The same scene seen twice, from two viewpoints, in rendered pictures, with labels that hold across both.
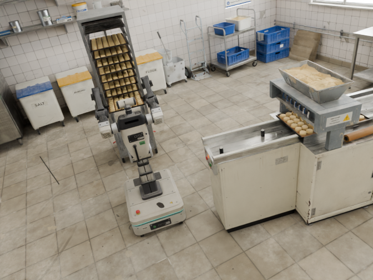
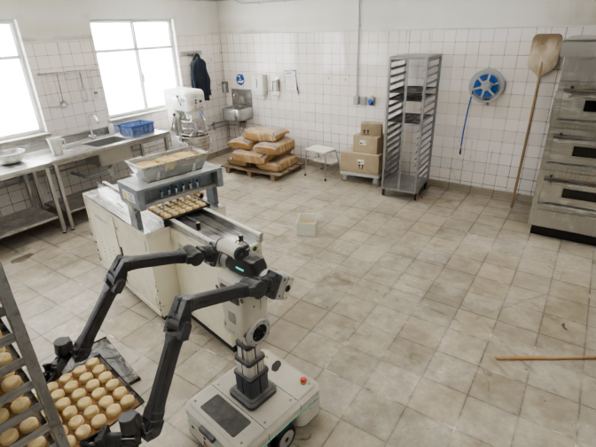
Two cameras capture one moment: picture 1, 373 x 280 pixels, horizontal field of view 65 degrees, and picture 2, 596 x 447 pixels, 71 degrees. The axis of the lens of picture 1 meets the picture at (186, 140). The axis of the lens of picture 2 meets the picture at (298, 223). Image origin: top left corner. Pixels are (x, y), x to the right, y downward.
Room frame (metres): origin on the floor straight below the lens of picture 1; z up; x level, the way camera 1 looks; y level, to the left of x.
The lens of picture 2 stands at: (3.07, 2.10, 2.19)
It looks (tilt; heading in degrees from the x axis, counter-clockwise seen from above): 25 degrees down; 235
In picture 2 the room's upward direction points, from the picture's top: 2 degrees counter-clockwise
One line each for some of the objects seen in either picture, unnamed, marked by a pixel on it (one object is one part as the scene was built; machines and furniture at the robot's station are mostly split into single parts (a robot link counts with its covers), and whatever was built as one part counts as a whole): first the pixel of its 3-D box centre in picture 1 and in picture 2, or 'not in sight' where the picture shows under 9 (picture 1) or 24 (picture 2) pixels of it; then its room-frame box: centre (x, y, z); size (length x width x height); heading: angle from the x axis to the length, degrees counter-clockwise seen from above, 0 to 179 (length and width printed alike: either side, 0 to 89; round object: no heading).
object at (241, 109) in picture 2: not in sight; (239, 106); (-0.52, -4.73, 0.93); 0.99 x 0.38 x 1.09; 110
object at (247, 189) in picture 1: (252, 178); (218, 278); (2.00, -0.53, 0.45); 0.70 x 0.34 x 0.90; 99
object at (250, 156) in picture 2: not in sight; (254, 154); (-0.20, -3.76, 0.32); 0.72 x 0.42 x 0.17; 115
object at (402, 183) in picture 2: not in sight; (410, 127); (-1.41, -1.63, 0.93); 0.64 x 0.51 x 1.78; 23
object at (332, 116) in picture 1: (308, 109); (174, 193); (2.07, -1.03, 1.01); 0.72 x 0.33 x 0.34; 9
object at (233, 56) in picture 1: (233, 55); not in sight; (6.00, -1.25, 0.28); 0.56 x 0.38 x 0.20; 118
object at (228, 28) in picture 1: (223, 28); not in sight; (5.89, -1.09, 0.87); 0.40 x 0.30 x 0.16; 24
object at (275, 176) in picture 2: not in sight; (263, 167); (-0.40, -3.83, 0.06); 1.20 x 0.80 x 0.11; 113
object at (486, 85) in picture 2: not in sight; (481, 113); (-2.01, -1.00, 1.10); 0.41 x 0.17 x 1.10; 110
